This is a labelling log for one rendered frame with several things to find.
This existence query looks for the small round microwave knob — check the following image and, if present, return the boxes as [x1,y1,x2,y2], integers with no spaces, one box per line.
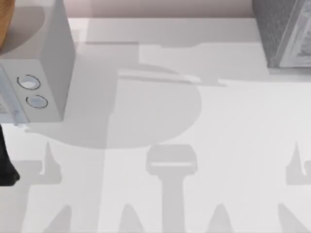
[25,95,49,109]

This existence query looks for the pale microwave oven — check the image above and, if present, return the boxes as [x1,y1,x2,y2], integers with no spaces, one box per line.
[0,0,75,126]

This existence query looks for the large round microwave knob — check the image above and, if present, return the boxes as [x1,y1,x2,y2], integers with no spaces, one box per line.
[17,74,41,91]

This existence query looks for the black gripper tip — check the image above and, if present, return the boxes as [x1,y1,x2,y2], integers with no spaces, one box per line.
[0,124,20,187]

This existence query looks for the wooden cupboard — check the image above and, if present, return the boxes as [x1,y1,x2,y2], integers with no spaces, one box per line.
[0,0,16,50]

